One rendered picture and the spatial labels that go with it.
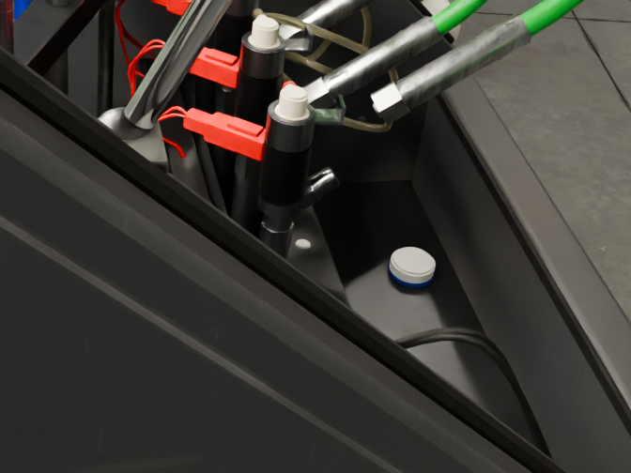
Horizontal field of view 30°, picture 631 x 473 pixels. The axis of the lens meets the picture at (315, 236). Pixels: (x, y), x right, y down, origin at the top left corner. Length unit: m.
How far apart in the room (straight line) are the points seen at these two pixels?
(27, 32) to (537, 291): 0.41
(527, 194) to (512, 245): 0.04
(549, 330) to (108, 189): 0.65
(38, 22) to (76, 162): 0.52
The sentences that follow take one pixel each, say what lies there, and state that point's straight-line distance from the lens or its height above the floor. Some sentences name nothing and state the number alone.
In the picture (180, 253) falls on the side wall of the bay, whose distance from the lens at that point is 0.27.
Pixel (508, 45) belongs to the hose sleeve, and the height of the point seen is 1.16.
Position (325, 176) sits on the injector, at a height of 1.07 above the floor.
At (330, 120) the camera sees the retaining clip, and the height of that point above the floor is 1.11.
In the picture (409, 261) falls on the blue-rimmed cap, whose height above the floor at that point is 0.84.
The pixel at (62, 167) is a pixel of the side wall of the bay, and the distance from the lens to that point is 0.25.
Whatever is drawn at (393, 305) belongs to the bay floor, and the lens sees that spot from 0.99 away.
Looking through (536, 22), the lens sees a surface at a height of 1.18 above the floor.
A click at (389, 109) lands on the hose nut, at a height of 1.12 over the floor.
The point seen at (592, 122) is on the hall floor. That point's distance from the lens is 2.98.
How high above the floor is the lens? 1.48
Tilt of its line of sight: 38 degrees down
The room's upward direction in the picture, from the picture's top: 9 degrees clockwise
